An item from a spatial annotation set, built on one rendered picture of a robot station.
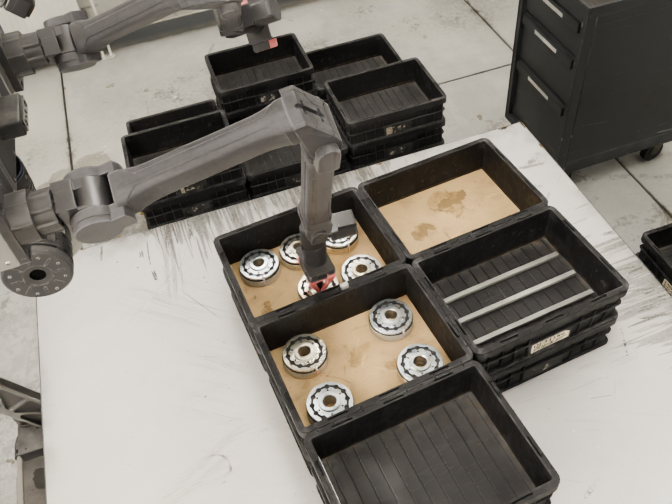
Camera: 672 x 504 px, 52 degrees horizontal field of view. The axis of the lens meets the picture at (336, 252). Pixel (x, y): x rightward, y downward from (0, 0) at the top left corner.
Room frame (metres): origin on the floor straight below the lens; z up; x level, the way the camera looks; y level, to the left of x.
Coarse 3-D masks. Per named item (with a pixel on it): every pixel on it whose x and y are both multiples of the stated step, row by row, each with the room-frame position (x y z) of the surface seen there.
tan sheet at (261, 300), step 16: (368, 240) 1.23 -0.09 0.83; (336, 256) 1.18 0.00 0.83; (352, 256) 1.18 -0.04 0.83; (288, 272) 1.15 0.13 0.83; (336, 272) 1.13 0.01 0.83; (256, 288) 1.11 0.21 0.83; (272, 288) 1.10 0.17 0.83; (288, 288) 1.10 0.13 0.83; (256, 304) 1.06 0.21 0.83; (272, 304) 1.05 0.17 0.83
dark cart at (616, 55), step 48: (528, 0) 2.49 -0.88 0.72; (576, 0) 2.16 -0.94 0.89; (624, 0) 2.12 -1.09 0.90; (528, 48) 2.44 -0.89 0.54; (576, 48) 2.14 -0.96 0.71; (624, 48) 2.13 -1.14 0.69; (528, 96) 2.39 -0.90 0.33; (576, 96) 2.09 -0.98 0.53; (624, 96) 2.15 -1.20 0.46; (576, 144) 2.11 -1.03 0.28; (624, 144) 2.16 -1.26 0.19
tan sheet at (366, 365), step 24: (336, 336) 0.93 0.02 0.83; (360, 336) 0.93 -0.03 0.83; (408, 336) 0.91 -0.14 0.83; (432, 336) 0.90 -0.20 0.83; (336, 360) 0.87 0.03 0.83; (360, 360) 0.86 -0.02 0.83; (384, 360) 0.85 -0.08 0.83; (288, 384) 0.82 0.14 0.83; (312, 384) 0.81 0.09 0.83; (360, 384) 0.80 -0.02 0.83; (384, 384) 0.79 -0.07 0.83
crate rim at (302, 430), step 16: (384, 272) 1.03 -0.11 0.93; (416, 272) 1.02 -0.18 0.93; (352, 288) 0.99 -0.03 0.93; (304, 304) 0.96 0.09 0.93; (432, 304) 0.92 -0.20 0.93; (272, 320) 0.93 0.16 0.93; (448, 320) 0.87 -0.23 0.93; (256, 336) 0.89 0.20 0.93; (464, 352) 0.79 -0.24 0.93; (272, 368) 0.80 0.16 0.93; (448, 368) 0.75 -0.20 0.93; (416, 384) 0.72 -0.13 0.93; (288, 400) 0.73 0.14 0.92; (368, 400) 0.70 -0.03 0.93; (304, 432) 0.65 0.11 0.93
